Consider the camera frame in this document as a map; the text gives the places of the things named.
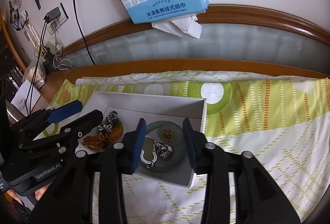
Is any amber oval pendant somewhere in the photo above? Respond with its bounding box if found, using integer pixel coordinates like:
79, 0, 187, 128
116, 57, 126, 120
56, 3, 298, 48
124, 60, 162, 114
107, 121, 123, 141

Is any large silver ring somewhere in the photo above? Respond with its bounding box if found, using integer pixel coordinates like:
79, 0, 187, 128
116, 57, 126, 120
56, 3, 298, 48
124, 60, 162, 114
154, 142, 174, 160

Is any small green jade bangle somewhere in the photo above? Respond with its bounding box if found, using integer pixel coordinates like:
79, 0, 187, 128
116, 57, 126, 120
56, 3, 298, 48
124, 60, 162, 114
140, 121, 186, 173

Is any amber bead necklace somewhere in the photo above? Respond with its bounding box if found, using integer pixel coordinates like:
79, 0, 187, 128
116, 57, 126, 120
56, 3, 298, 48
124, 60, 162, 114
82, 133, 114, 150

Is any green stone silver bracelet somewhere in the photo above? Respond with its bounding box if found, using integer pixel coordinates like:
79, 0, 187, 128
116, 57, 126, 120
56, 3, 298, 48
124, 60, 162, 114
97, 110, 120, 135

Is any pale jade silver-framed pendant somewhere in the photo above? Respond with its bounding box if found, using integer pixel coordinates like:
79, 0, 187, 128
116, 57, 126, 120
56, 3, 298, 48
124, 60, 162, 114
140, 135, 158, 169

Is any left hand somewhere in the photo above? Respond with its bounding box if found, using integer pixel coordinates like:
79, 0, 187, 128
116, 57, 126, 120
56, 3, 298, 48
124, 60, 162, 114
4, 182, 52, 204

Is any white vivo cardboard box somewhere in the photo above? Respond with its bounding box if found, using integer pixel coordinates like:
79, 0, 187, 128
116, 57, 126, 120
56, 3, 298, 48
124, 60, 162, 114
81, 92, 206, 188

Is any white paper card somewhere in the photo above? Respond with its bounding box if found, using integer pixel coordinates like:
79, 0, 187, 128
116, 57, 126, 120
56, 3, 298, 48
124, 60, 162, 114
11, 79, 41, 116

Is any white power strip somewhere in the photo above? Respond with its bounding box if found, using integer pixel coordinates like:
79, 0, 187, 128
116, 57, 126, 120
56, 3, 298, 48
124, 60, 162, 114
44, 36, 63, 56

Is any green patterned white cloth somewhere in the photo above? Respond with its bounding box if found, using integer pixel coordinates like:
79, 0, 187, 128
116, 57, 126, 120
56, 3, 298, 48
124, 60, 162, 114
50, 71, 329, 221

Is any white wall socket panel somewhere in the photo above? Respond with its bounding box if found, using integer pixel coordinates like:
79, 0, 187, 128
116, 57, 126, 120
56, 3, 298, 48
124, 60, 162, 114
47, 3, 69, 35

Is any black wall charger plug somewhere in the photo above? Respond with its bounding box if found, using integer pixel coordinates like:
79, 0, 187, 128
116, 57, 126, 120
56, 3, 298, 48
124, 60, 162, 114
44, 7, 61, 24

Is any wooden headboard rail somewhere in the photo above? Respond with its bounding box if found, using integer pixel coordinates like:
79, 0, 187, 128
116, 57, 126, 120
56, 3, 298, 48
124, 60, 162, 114
63, 5, 329, 56

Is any black hanging cable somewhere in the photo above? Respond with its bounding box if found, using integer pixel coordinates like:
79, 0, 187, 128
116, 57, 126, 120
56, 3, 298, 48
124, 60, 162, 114
69, 0, 97, 66

